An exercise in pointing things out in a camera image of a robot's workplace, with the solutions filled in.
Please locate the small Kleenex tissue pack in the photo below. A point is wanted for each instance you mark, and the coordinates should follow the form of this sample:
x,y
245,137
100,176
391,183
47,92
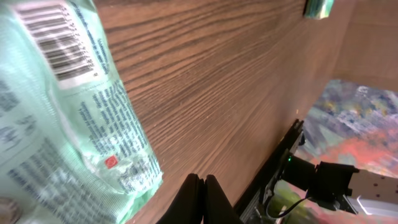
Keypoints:
x,y
318,9

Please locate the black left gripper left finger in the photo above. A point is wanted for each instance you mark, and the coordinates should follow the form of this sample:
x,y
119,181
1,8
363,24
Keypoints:
x,y
187,205

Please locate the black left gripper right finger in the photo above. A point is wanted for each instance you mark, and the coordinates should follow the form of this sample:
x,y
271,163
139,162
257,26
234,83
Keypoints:
x,y
218,209

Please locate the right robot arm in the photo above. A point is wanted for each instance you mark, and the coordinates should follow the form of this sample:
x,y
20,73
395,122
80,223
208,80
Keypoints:
x,y
343,187

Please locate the teal tissue pack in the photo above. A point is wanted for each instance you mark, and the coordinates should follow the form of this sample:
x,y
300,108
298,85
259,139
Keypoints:
x,y
72,147

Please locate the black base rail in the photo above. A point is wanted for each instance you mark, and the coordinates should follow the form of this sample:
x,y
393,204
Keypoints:
x,y
257,189

